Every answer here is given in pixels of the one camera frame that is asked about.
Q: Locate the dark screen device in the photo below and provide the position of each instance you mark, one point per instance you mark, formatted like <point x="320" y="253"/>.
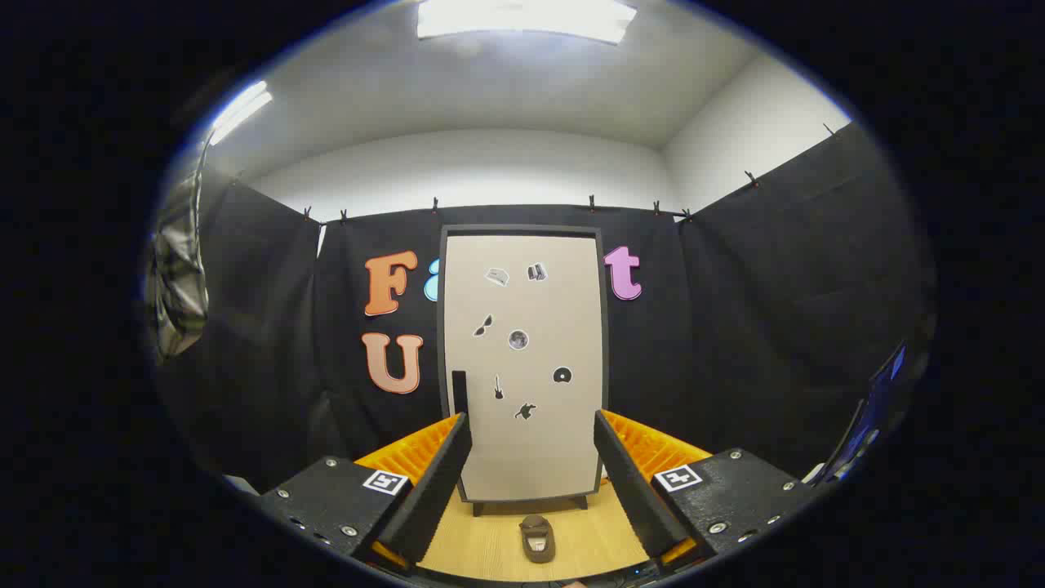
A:
<point x="869" y="416"/>

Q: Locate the brown fuzzy shoe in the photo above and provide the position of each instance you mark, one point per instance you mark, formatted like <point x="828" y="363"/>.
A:
<point x="537" y="552"/>

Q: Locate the dark grey shoe cabinet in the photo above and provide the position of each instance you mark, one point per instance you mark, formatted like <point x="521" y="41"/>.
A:
<point x="522" y="229"/>

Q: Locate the long ceiling light strip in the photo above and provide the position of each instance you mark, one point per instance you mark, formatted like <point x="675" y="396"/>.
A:
<point x="241" y="110"/>

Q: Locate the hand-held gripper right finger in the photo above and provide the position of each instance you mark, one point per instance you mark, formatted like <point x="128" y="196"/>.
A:
<point x="637" y="498"/>

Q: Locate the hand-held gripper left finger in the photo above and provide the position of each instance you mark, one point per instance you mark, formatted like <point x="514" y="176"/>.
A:
<point x="429" y="498"/>

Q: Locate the beige shoe cabinet door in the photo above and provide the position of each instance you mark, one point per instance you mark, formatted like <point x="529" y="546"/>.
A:
<point x="531" y="441"/>

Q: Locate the crumpled silver foil sheet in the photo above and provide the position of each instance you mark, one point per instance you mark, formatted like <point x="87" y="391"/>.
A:
<point x="175" y="278"/>

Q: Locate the ceiling light panel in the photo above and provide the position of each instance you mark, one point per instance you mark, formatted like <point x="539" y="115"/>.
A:
<point x="522" y="20"/>

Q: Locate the row of black cloth clips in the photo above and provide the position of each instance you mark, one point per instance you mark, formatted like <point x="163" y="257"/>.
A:
<point x="435" y="204"/>

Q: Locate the black backdrop cloth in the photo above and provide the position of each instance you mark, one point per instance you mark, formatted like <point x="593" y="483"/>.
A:
<point x="735" y="327"/>

